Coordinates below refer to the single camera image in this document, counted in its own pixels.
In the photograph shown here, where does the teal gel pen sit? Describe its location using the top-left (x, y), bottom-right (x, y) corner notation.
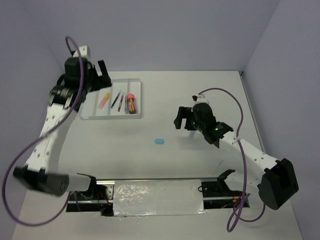
top-left (110, 89), bottom-right (123, 109)

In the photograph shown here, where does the red gel pen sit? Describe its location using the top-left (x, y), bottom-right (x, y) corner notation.
top-left (117, 91), bottom-right (125, 112)

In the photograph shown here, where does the light blue highlighter cap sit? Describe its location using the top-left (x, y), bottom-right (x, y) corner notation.
top-left (154, 138), bottom-right (165, 145)

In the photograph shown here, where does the pink capped crayon tube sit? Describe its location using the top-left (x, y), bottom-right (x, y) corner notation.
top-left (127, 93), bottom-right (137, 114)

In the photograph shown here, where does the light blue highlighter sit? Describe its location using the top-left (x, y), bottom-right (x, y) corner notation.
top-left (189, 131), bottom-right (196, 138)

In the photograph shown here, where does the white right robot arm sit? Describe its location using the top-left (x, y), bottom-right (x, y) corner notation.
top-left (173, 102), bottom-right (299, 210)

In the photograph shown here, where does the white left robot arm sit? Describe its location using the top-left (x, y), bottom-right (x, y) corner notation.
top-left (13, 57), bottom-right (112, 200)

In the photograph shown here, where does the white compartment tray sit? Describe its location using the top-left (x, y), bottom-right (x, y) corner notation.
top-left (79, 78), bottom-right (142, 120)

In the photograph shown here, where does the silver foil sheet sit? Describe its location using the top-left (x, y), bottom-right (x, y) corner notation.
top-left (113, 179), bottom-right (205, 217)

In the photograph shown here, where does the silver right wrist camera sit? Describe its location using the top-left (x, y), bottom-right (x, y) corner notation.
top-left (192, 94), bottom-right (209, 105)

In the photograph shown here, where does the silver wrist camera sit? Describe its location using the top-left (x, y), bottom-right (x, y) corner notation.
top-left (71, 45), bottom-right (91, 62)
top-left (192, 94), bottom-right (209, 105)

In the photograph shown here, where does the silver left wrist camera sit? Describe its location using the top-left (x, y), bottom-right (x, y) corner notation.
top-left (71, 45), bottom-right (91, 62)

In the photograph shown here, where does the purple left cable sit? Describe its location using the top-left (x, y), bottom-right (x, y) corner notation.
top-left (1, 36), bottom-right (87, 227)

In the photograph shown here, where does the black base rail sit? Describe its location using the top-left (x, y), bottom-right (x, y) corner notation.
top-left (66, 173), bottom-right (243, 217)

